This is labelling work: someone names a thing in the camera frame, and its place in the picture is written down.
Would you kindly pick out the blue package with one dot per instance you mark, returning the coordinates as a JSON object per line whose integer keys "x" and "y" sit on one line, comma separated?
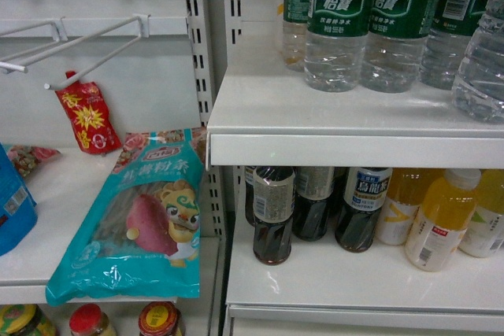
{"x": 18, "y": 215}

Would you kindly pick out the dark tea bottle middle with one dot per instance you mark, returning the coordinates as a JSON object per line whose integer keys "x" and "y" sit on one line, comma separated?
{"x": 314, "y": 186}

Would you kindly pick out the white wire display hook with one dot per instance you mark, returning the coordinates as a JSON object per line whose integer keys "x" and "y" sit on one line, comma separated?
{"x": 88, "y": 52}

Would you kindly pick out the yellow juice bottle rear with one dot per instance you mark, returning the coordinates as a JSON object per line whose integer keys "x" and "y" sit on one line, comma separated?
{"x": 405, "y": 194}

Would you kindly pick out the white slotted shelf upright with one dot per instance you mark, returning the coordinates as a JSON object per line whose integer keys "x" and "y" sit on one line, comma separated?
{"x": 212, "y": 187}

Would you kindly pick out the yellow juice bottle right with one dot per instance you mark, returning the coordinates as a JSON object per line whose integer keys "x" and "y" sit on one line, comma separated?
{"x": 484, "y": 235}

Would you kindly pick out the red lid sauce jar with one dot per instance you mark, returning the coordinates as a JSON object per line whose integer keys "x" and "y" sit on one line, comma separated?
{"x": 89, "y": 319}

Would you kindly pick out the dark tea bottle left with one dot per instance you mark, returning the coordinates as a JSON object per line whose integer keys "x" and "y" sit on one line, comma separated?
{"x": 273, "y": 206}

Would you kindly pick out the red sauce pouch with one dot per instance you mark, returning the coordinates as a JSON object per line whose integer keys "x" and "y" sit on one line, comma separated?
{"x": 88, "y": 113}

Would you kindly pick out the dark oolong tea bottle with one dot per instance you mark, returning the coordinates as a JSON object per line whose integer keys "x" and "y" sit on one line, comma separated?
{"x": 363, "y": 198}

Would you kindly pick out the red label sauce jar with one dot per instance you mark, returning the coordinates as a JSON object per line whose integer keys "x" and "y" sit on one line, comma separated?
{"x": 161, "y": 318}

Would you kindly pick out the water bottle centre logo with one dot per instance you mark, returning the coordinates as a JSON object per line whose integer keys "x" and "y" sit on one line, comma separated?
{"x": 453, "y": 26}

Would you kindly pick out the clear water bottle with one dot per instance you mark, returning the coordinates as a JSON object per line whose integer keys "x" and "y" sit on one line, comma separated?
{"x": 478, "y": 84}

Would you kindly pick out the yellow lid jar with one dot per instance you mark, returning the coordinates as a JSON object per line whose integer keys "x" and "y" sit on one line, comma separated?
{"x": 26, "y": 320}

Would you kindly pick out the white lower shelf board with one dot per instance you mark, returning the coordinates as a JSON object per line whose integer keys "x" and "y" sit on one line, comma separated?
{"x": 322, "y": 283}

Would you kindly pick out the white left side shelf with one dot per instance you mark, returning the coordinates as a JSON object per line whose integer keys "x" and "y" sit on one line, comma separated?
{"x": 64, "y": 190}

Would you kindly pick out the yellow juice bottle front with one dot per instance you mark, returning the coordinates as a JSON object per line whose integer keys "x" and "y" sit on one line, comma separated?
{"x": 443, "y": 218}

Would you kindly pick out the yellow juice bottle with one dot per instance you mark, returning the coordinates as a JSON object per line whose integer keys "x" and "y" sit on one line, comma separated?
{"x": 484, "y": 235}
{"x": 443, "y": 218}
{"x": 405, "y": 194}

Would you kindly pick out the water bottle logo label left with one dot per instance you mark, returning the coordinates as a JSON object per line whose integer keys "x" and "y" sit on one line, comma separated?
{"x": 335, "y": 43}

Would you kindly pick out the teal noodle bag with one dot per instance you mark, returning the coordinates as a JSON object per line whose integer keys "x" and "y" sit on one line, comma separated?
{"x": 141, "y": 236}

